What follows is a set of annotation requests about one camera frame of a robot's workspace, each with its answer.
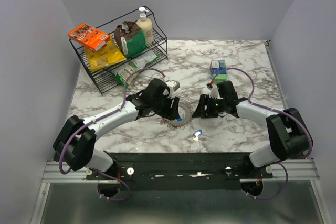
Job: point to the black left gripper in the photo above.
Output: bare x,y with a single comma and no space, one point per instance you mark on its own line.
171,113

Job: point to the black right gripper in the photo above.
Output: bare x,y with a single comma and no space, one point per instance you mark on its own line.
205,99

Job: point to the metal disc with key rings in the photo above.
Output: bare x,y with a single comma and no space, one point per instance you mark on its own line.
185,111

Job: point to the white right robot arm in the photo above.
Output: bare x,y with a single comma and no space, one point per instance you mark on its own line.
288,135

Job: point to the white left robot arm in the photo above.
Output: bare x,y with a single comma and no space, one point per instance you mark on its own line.
76,141

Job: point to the blue green small box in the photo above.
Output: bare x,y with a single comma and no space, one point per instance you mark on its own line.
217,70

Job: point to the green white snack packet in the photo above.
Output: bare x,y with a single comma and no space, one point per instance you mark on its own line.
122,72

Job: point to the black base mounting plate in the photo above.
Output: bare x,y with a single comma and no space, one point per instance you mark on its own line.
185,171

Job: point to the brown and green bag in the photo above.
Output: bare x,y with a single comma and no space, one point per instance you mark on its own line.
130,39

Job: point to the yellow chips bag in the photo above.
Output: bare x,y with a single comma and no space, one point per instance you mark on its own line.
108,55

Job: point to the cream pump lotion bottle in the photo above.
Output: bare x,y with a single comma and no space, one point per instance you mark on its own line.
146,25

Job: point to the orange snack box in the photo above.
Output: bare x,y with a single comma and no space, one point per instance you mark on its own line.
89,36

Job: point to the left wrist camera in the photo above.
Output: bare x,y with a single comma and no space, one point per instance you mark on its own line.
172,87

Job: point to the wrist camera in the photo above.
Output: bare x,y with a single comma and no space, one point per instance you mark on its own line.
214,92
172,87

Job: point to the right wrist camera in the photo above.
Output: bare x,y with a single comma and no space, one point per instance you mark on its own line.
214,92

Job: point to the black wire shelf rack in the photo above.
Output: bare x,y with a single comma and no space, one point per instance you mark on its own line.
103,79

